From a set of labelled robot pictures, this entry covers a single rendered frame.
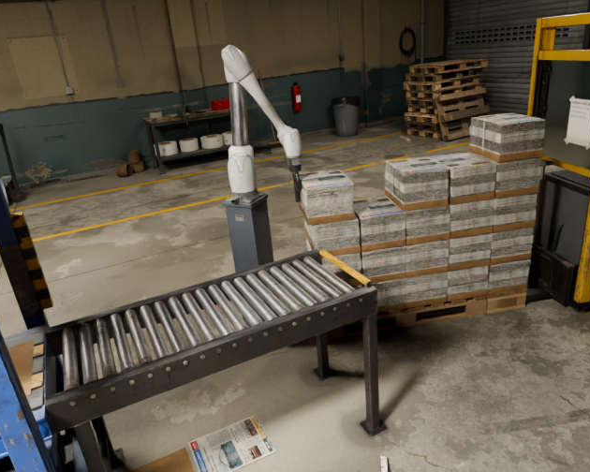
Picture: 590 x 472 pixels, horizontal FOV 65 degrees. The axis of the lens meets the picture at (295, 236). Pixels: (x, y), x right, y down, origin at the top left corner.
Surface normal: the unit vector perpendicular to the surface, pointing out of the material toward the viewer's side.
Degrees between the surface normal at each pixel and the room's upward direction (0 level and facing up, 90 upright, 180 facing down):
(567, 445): 0
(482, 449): 0
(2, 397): 90
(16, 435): 89
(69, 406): 90
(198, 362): 90
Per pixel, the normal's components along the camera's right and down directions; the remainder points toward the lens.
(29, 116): 0.45, 0.30
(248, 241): -0.45, 0.37
